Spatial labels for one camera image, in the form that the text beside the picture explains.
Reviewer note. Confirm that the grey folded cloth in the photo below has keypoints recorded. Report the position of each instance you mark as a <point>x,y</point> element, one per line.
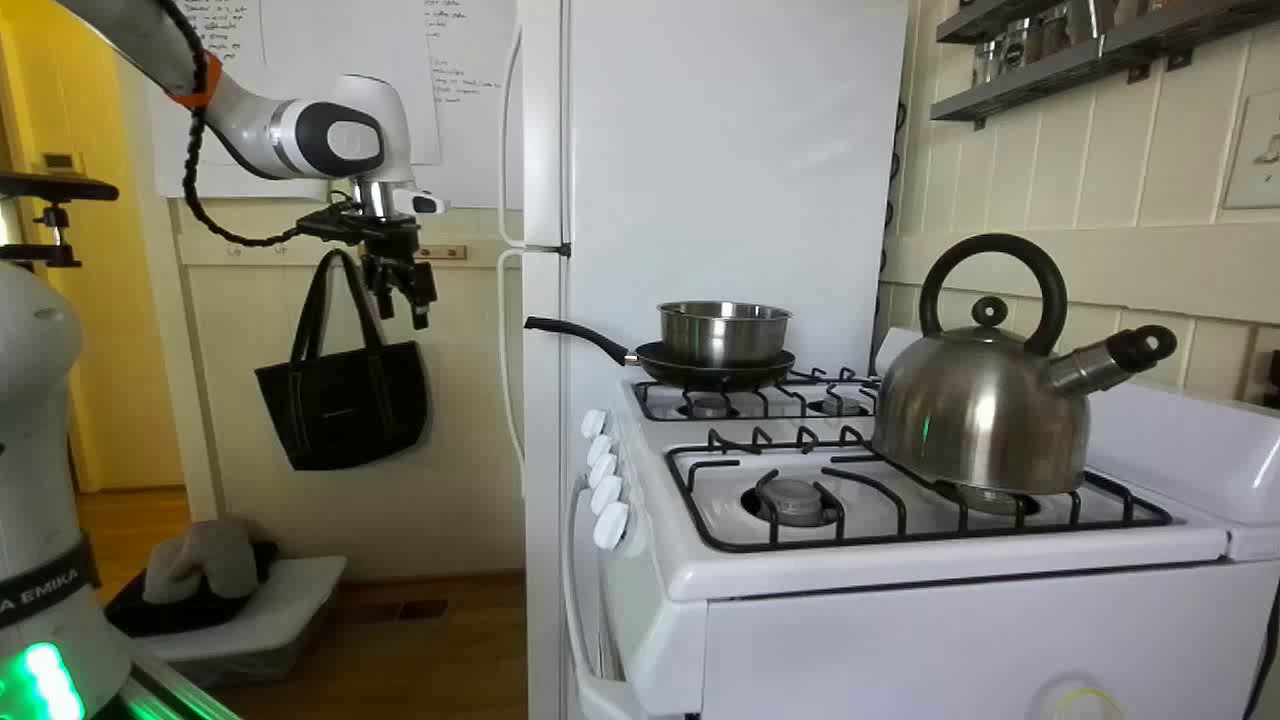
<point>203,562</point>

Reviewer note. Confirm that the black frying pan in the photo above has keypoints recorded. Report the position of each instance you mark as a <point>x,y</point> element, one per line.
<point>667,363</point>

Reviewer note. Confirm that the stainless steel pot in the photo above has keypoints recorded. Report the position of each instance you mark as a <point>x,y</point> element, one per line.
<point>726,335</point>

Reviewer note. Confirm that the white stove knob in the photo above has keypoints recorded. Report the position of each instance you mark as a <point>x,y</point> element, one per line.
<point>594,420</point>
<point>608,493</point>
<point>607,470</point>
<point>614,525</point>
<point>603,451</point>

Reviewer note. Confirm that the black stove burner grate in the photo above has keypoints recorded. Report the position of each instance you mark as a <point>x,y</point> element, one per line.
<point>832,398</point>
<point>853,486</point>

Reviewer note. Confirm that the black camera tripod mount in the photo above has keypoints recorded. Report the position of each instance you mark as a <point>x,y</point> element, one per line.
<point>55,188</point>

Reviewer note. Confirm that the white refrigerator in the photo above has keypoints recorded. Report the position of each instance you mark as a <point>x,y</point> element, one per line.
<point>734,132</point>

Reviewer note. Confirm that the white plastic bin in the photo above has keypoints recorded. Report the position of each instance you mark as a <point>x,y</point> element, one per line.
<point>284,604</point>

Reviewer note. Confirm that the dark wall spice rack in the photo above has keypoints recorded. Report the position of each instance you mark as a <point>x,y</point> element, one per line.
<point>1065,65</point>

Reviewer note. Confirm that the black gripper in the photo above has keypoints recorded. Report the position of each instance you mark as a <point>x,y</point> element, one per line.
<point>364,229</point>

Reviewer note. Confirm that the wooden hook rail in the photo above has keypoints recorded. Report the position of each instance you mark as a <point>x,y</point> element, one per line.
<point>444,252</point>

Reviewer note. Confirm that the metal robot mounting cart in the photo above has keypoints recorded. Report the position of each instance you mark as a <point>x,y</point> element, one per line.
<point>167,694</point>

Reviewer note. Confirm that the white gas stove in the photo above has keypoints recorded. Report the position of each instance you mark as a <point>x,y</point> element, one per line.
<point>935,626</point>

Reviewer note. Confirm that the glass spice jar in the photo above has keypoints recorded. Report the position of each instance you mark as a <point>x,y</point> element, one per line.
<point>1020,40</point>
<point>991,61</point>

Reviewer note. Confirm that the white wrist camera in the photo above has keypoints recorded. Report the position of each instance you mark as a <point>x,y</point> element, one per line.
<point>421,204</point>

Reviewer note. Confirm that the yellow door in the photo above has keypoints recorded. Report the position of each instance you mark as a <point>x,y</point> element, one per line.
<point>120,335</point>

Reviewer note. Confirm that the black tote bag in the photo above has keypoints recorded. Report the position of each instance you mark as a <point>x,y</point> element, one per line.
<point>341,407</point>

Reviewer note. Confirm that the silver gas burner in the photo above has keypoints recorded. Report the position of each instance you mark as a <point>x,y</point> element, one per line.
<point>795,503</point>

